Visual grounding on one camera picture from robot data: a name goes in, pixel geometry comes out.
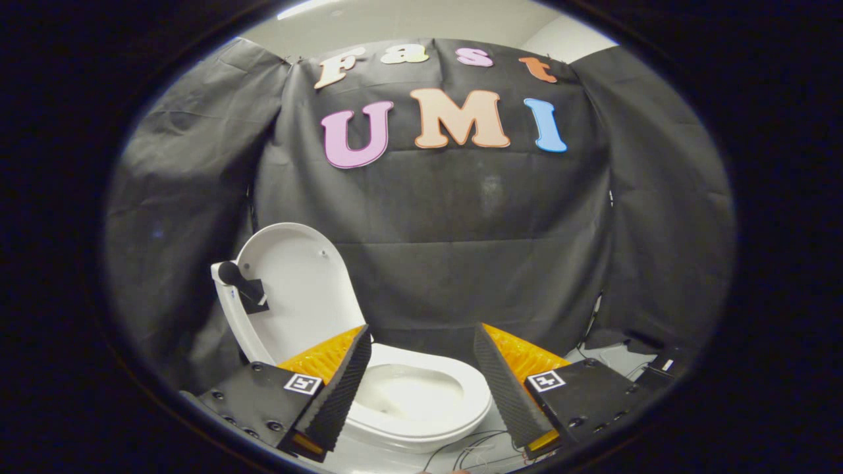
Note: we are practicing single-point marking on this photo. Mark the white toilet seat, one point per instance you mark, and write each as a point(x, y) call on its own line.
point(474, 395)

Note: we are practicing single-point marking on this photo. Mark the black box device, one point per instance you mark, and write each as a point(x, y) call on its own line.
point(658, 378)

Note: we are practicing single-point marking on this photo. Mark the black backdrop cloth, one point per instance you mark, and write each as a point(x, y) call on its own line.
point(461, 217)

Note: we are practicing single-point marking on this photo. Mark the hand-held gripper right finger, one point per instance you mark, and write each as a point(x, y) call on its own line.
point(504, 395)

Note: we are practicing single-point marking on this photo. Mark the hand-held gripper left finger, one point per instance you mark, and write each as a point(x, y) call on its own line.
point(339, 388)

